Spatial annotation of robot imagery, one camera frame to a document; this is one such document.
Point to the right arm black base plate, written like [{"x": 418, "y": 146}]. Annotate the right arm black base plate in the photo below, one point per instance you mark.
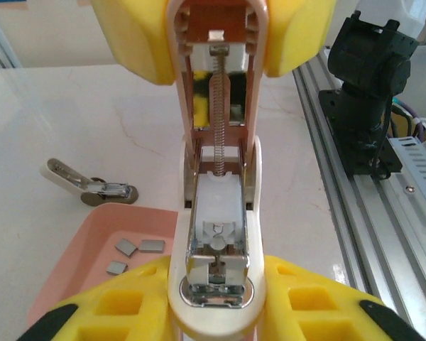
[{"x": 387, "y": 163}]

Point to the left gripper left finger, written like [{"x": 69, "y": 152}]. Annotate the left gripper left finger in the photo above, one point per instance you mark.
[{"x": 120, "y": 312}]

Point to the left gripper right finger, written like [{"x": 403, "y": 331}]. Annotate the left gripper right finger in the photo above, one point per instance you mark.
[{"x": 326, "y": 312}]

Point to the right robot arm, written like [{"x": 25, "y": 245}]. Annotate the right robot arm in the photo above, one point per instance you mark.
[{"x": 369, "y": 53}]

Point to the pink plastic tray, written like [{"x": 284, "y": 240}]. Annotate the pink plastic tray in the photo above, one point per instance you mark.
[{"x": 92, "y": 241}]

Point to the gray staple strip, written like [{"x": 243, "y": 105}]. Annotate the gray staple strip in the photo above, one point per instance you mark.
[
  {"x": 152, "y": 246},
  {"x": 116, "y": 268},
  {"x": 125, "y": 246}
]

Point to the aluminium frame post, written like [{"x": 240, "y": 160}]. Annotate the aluminium frame post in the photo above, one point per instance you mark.
[{"x": 0, "y": 46}]

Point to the pink and white stapler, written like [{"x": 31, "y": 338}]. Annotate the pink and white stapler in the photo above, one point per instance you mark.
[{"x": 216, "y": 213}]

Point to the aluminium mounting rail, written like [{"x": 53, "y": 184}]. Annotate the aluminium mounting rail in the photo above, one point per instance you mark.
[{"x": 362, "y": 220}]

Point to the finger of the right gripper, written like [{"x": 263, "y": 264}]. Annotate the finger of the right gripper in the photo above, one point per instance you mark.
[
  {"x": 138, "y": 35},
  {"x": 298, "y": 32}
]

